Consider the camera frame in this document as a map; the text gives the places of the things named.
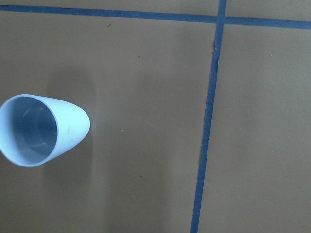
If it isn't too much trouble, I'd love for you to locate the light blue plastic cup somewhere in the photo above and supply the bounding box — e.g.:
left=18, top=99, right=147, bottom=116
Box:
left=0, top=94, right=90, bottom=167

